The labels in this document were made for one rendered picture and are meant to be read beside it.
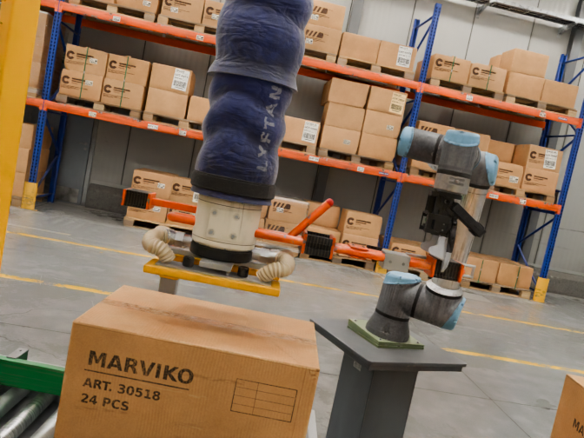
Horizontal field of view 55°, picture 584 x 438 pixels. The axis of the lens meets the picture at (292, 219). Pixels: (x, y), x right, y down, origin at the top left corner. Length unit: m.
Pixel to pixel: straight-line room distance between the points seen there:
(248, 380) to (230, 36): 0.83
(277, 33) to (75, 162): 8.91
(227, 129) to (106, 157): 8.76
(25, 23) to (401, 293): 1.73
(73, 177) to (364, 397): 8.35
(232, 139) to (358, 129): 7.46
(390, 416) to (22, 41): 1.99
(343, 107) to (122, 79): 3.31
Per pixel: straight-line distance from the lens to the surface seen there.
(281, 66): 1.43
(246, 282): 1.40
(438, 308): 2.36
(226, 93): 1.43
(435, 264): 1.54
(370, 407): 2.46
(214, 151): 1.42
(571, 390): 1.98
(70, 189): 10.24
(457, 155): 1.53
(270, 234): 1.48
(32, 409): 1.93
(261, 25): 1.42
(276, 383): 1.40
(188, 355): 1.40
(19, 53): 1.18
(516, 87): 9.72
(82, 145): 10.17
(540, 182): 9.90
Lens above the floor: 1.42
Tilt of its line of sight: 6 degrees down
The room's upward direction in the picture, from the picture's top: 11 degrees clockwise
